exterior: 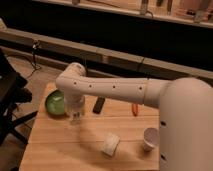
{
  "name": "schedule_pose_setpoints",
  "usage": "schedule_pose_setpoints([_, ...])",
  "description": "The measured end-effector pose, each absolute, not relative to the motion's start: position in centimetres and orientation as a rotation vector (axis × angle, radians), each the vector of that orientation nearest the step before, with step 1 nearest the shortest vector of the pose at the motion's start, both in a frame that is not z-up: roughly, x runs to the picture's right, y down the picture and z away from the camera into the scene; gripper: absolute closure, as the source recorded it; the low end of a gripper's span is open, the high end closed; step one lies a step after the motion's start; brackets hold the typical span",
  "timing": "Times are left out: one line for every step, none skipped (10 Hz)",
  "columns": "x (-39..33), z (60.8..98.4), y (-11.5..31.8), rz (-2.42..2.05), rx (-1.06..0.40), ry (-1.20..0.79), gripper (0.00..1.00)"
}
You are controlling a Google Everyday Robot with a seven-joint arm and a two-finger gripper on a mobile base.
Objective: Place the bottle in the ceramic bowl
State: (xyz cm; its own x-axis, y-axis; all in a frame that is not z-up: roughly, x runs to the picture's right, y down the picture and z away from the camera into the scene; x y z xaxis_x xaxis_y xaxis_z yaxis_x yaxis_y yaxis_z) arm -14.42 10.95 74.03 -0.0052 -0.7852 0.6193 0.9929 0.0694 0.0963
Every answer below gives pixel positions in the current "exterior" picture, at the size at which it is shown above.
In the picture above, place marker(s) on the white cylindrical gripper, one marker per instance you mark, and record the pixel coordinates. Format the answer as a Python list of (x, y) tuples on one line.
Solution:
[(74, 107)]

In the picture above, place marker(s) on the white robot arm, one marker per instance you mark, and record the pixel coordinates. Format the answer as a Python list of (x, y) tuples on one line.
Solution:
[(185, 112)]

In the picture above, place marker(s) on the green ceramic bowl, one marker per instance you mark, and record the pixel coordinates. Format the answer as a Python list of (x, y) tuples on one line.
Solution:
[(54, 103)]

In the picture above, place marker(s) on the black rectangular remote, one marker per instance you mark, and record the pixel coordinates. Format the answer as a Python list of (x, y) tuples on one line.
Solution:
[(98, 105)]

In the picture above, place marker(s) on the orange marker pen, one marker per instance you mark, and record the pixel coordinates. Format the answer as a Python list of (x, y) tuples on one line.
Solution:
[(135, 109)]

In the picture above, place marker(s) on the black office chair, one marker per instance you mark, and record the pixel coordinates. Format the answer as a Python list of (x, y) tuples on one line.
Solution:
[(12, 91)]

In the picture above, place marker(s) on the white paper cup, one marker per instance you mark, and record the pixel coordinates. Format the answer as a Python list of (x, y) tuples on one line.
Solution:
[(150, 139)]

